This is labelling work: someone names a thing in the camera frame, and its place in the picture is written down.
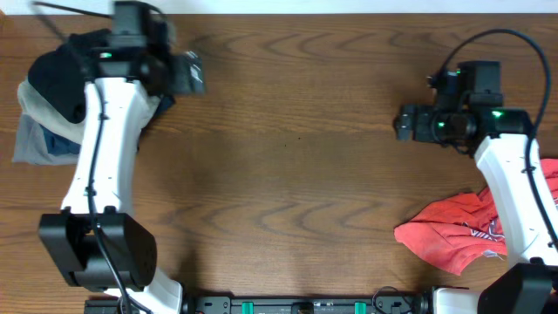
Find folded grey garment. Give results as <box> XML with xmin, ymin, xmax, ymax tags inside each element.
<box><xmin>12</xmin><ymin>114</ymin><xmax>79</xmax><ymax>166</ymax></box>

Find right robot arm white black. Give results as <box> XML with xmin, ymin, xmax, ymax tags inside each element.
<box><xmin>394</xmin><ymin>31</ymin><xmax>557</xmax><ymax>313</ymax></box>

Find black polo shirt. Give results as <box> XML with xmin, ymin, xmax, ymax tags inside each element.
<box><xmin>26</xmin><ymin>29</ymin><xmax>110</xmax><ymax>124</ymax></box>

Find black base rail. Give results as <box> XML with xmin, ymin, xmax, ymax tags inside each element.
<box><xmin>180</xmin><ymin>286</ymin><xmax>434</xmax><ymax>314</ymax></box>

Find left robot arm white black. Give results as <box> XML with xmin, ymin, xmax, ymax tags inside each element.
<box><xmin>38</xmin><ymin>1</ymin><xmax>205</xmax><ymax>313</ymax></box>

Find folded navy garment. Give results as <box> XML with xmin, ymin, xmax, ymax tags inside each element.
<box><xmin>40</xmin><ymin>96</ymin><xmax>175</xmax><ymax>156</ymax></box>

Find folded khaki pants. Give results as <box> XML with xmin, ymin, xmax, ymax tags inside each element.
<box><xmin>17</xmin><ymin>78</ymin><xmax>161</xmax><ymax>144</ymax></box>

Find red printed t-shirt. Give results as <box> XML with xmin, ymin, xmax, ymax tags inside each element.
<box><xmin>393</xmin><ymin>158</ymin><xmax>558</xmax><ymax>276</ymax></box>

